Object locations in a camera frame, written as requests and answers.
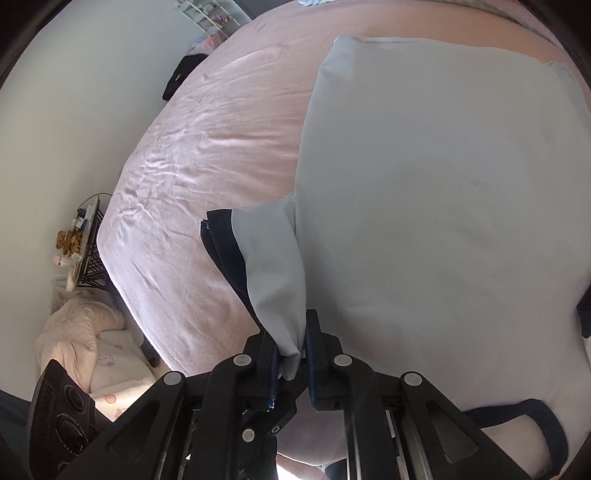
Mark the pink floor blanket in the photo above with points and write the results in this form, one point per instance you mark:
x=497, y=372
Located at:
x=78, y=332

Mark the brown bear toy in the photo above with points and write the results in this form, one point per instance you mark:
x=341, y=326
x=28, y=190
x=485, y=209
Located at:
x=69, y=241

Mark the light blue garment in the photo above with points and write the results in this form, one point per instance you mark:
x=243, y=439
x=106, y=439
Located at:
x=438, y=207

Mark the black cloth bundle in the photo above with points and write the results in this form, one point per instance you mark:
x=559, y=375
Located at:
x=184, y=74

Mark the pink bed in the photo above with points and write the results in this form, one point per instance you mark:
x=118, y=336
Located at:
x=207, y=138

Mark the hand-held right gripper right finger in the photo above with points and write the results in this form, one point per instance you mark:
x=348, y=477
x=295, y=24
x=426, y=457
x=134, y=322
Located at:
x=314, y=369

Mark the pink cloth bundle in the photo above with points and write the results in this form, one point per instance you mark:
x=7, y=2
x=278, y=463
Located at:
x=210, y=44

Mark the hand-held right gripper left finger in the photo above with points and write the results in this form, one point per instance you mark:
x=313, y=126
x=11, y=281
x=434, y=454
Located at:
x=272, y=369

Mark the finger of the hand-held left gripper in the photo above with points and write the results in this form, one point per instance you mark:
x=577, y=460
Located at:
x=258, y=434

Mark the white storage shelf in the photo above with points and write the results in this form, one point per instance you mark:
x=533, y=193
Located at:
x=203, y=9

